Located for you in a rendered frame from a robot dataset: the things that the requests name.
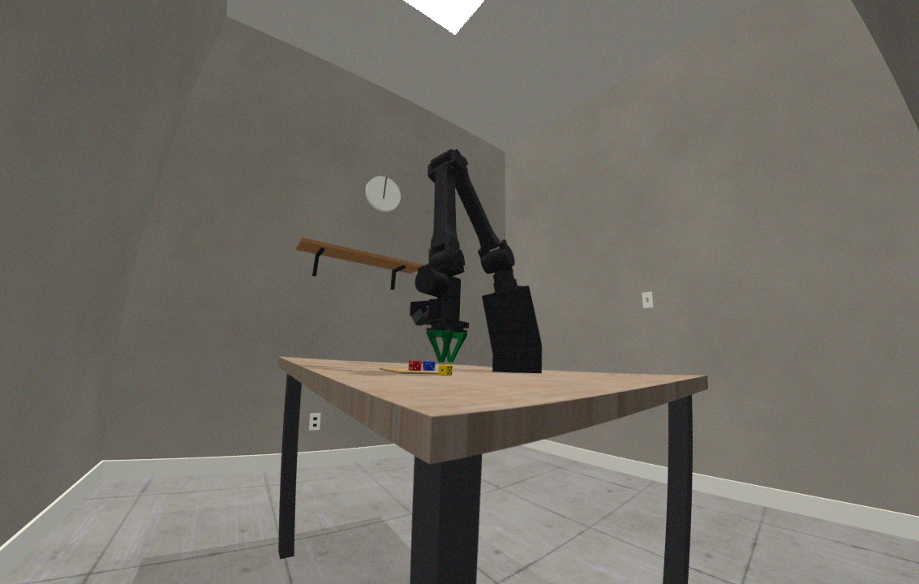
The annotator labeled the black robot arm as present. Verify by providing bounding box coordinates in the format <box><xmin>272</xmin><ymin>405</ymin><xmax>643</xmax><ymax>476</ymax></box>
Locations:
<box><xmin>410</xmin><ymin>149</ymin><xmax>522</xmax><ymax>326</ymax></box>

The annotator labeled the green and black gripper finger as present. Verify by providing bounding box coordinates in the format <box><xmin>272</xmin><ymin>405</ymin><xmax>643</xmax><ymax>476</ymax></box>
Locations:
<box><xmin>427</xmin><ymin>330</ymin><xmax>453</xmax><ymax>363</ymax></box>
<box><xmin>446</xmin><ymin>333</ymin><xmax>467</xmax><ymax>363</ymax></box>

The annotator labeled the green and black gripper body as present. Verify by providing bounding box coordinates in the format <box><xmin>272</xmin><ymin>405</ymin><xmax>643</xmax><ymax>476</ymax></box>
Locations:
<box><xmin>425</xmin><ymin>298</ymin><xmax>469</xmax><ymax>333</ymax></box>

